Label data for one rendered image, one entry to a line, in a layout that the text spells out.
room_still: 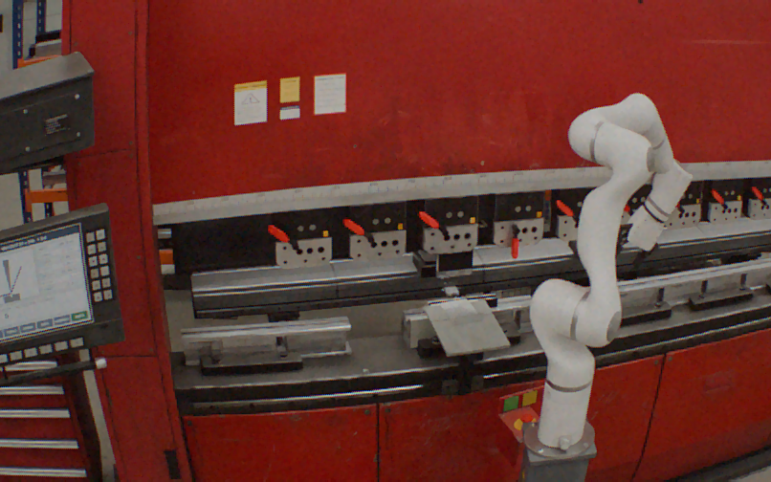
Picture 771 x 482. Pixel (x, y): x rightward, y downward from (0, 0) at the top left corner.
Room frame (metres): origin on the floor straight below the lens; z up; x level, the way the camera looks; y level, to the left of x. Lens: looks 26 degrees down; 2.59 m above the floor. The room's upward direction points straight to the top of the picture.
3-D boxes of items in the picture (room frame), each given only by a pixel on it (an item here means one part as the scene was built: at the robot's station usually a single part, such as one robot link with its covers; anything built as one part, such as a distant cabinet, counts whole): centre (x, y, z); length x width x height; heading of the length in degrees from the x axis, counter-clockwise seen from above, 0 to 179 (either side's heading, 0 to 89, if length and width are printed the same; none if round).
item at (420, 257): (3.03, -0.17, 1.01); 0.26 x 0.12 x 0.05; 12
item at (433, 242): (2.87, -0.17, 1.26); 0.15 x 0.09 x 0.17; 102
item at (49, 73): (2.20, 0.95, 1.53); 0.51 x 0.25 x 0.85; 118
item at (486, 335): (2.73, -0.22, 1.00); 0.26 x 0.18 x 0.01; 12
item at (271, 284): (3.25, -0.52, 0.93); 2.30 x 0.14 x 0.10; 102
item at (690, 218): (3.04, -0.95, 1.26); 0.15 x 0.09 x 0.17; 102
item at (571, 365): (2.16, -0.41, 1.30); 0.19 x 0.12 x 0.24; 50
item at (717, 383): (2.93, -1.23, 0.59); 0.15 x 0.02 x 0.07; 102
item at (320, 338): (2.76, 0.35, 0.92); 0.50 x 0.06 x 0.10; 102
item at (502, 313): (2.89, -0.25, 0.92); 0.39 x 0.06 x 0.10; 102
